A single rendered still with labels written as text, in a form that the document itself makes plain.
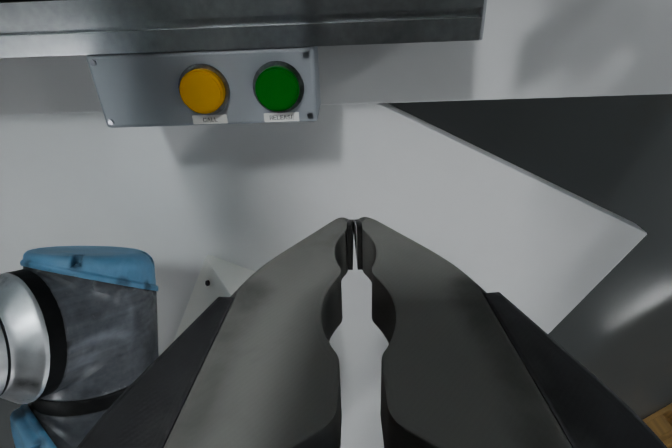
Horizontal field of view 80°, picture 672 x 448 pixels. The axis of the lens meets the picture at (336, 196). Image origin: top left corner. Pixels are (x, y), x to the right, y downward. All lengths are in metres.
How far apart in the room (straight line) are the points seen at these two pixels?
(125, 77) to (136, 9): 0.06
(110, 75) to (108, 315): 0.22
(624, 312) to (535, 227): 1.60
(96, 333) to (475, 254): 0.47
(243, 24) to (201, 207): 0.28
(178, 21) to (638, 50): 0.49
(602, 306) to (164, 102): 1.96
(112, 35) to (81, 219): 0.32
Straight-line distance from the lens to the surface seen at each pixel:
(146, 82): 0.43
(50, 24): 0.47
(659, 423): 2.82
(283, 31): 0.39
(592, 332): 2.23
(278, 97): 0.38
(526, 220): 0.62
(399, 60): 0.49
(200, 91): 0.40
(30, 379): 0.44
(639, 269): 2.08
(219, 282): 0.60
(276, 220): 0.57
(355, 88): 0.49
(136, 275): 0.45
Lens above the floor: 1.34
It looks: 62 degrees down
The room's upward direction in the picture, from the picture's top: 178 degrees counter-clockwise
